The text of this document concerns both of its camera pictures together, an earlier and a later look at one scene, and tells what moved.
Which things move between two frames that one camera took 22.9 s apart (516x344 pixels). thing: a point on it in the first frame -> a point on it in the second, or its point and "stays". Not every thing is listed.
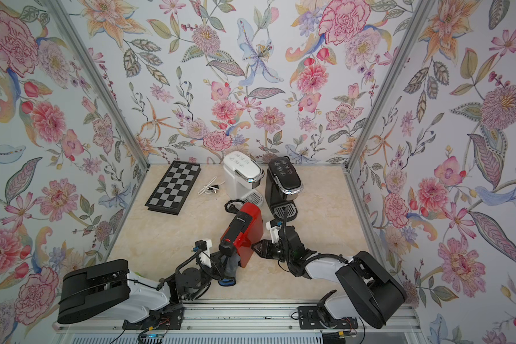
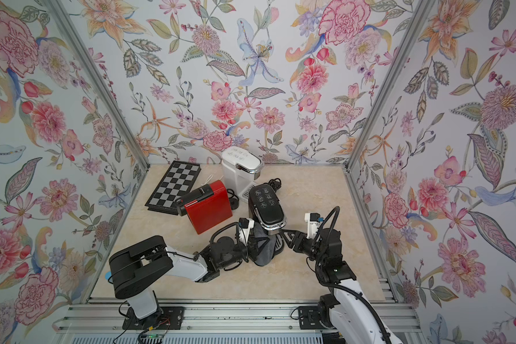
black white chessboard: [174, 188] stays
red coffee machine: [245, 228] -> [206, 206]
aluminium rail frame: [244, 322] stays
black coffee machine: [282, 186] -> [265, 208]
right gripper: [266, 249] -> [299, 236]
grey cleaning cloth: [231, 270] -> [266, 255]
